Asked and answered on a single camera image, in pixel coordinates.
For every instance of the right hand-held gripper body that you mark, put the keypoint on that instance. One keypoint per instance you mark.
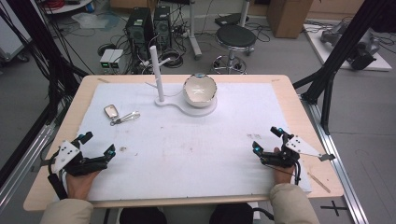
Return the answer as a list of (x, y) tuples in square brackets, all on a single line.
[(299, 146)]

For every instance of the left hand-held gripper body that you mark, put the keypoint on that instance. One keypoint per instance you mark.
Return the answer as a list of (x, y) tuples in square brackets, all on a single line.
[(65, 154)]

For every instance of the person's right hand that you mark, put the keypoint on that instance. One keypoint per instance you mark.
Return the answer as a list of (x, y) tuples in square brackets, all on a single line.
[(284, 175)]

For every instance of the person's left hand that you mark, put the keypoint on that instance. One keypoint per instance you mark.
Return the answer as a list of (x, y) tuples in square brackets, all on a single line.
[(79, 186)]

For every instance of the key fob with keys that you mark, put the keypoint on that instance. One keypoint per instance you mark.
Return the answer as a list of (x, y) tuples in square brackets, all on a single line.
[(111, 111)]

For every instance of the wooden table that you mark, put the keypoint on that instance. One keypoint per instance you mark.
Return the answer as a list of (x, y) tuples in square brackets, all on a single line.
[(325, 174)]

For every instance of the thin wooden stick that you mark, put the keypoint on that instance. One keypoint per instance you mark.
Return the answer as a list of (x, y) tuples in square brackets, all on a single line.
[(319, 183)]

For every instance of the person's right leg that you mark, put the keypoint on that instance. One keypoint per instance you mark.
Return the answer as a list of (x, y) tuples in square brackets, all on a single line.
[(232, 214)]

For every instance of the person's leg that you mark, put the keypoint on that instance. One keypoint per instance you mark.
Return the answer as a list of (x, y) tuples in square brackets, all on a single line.
[(141, 216), (232, 214)]

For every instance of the white table mat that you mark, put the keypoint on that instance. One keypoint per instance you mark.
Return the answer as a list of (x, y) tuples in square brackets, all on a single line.
[(186, 155)]

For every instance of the person's left leg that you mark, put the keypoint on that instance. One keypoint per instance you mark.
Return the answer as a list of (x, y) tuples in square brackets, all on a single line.
[(141, 216)]

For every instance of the white bowl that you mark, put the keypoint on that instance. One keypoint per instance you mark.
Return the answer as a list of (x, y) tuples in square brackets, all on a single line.
[(199, 101)]

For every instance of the small white power box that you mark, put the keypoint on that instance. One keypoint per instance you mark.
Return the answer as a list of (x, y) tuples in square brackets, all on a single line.
[(117, 58), (106, 59)]

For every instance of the black round stool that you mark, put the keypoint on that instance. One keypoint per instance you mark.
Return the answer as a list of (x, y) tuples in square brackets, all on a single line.
[(235, 35)]

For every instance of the cardboard box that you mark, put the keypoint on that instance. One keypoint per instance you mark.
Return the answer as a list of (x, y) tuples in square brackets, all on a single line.
[(288, 17)]

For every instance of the white board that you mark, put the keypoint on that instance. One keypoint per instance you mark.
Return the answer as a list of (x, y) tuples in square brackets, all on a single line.
[(381, 63)]

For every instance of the clear plastic sheet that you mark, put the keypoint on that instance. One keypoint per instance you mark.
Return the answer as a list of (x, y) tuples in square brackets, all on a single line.
[(93, 21)]

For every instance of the grey robot equipment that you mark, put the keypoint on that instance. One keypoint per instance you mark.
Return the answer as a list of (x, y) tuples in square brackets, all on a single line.
[(361, 46)]

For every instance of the large black computer tower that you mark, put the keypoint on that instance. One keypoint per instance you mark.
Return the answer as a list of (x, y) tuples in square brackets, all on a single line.
[(138, 31)]

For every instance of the flat black device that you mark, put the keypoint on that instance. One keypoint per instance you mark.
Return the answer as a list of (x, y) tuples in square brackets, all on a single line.
[(229, 19)]

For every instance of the white metal stand leg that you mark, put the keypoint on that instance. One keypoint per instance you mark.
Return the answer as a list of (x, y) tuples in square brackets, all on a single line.
[(193, 34)]

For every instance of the white round table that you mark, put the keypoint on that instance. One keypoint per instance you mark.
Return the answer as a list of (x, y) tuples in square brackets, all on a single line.
[(70, 7)]

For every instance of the small black computer tower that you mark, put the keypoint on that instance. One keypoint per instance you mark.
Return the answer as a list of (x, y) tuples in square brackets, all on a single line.
[(162, 26)]

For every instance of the aluminium rail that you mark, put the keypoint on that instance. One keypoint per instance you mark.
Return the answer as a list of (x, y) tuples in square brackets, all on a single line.
[(339, 161), (28, 155)]

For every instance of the white stand with post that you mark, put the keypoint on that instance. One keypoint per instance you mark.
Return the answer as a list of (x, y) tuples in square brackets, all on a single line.
[(157, 71)]

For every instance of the black frame strut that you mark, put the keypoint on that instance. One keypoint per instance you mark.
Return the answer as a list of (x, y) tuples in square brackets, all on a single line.
[(342, 46)]

